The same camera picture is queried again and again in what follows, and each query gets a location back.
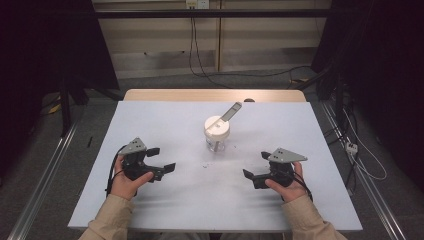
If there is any clear jar with white lid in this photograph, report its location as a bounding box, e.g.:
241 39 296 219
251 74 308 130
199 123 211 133
203 101 243 154

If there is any hand-held gripper black cable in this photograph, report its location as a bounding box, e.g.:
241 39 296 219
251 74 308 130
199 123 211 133
105 144 128 198
292 172 315 203

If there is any person's left hand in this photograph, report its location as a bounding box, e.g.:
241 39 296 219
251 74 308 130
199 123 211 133
109 164 155 202

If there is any black cable on floor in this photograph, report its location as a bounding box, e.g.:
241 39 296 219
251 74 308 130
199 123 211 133
188 17 314 90

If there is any white cable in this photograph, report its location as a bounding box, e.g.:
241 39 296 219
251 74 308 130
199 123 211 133
342 109 388 182

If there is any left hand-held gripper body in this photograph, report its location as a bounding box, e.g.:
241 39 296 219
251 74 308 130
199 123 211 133
118 137 154 182

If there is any bundle of black cables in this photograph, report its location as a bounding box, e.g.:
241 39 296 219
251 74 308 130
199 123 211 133
323 98 361 188

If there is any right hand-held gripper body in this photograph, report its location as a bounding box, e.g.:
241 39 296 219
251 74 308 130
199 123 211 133
268 147 308 187

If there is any black horizontal bar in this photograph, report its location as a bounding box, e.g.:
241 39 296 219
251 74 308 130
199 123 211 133
94 9 334 20

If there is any person's right hand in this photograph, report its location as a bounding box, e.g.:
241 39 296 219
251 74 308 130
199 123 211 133
264 161 309 203

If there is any white table board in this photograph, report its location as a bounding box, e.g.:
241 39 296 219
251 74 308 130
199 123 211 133
67 100 364 233

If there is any right hand-held gripper black cable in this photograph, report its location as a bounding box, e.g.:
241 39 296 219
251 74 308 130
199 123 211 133
292 172 315 203

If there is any left hand-held gripper black cable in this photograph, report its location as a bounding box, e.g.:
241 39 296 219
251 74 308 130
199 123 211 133
105 144 128 198

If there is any aluminium floor rail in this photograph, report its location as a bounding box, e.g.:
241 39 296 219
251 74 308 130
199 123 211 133
7 116 82 240
319 100 408 240

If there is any yellow floor tape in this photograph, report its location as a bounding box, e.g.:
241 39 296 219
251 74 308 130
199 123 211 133
46 95 63 115

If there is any wooden table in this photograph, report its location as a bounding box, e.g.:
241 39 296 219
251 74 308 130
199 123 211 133
123 88 307 103

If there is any white wall outlet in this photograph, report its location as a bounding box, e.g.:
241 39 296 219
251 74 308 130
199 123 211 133
185 0 211 10

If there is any black metal stand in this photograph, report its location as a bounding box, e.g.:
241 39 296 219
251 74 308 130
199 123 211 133
57 74 124 138
293 61 349 129

